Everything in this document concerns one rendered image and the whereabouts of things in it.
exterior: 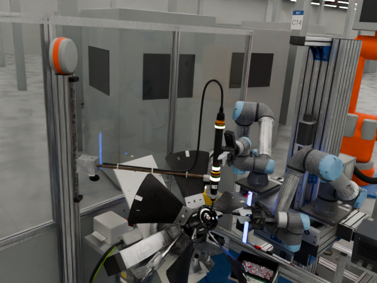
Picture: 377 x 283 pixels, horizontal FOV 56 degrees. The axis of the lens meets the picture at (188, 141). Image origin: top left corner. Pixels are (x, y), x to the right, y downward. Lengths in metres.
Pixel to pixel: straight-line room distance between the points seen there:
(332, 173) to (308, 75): 0.79
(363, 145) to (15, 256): 4.56
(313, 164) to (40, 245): 1.46
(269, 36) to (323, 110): 3.85
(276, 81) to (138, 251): 5.10
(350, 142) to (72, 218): 4.30
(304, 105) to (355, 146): 3.14
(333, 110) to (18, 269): 1.97
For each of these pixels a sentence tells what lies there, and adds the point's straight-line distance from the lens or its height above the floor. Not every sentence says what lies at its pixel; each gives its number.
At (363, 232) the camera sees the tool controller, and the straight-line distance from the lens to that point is 1.76.
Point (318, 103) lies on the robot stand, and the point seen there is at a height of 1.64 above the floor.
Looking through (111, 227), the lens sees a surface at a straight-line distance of 2.03.
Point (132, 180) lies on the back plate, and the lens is 1.80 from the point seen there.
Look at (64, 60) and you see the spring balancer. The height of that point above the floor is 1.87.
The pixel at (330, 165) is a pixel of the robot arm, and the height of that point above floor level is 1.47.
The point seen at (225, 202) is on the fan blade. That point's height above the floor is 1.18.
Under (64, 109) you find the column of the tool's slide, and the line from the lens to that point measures 1.70.
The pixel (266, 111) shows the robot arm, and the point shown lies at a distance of 2.10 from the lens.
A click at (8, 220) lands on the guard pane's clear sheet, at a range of 1.95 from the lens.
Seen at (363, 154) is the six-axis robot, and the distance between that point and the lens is 5.48.
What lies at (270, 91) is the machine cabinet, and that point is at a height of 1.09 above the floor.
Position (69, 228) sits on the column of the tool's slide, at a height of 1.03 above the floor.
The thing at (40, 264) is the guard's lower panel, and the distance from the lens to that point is 2.15.
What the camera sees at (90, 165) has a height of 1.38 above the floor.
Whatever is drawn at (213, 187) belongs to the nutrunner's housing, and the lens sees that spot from 1.67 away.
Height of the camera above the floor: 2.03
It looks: 18 degrees down
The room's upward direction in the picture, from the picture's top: 4 degrees clockwise
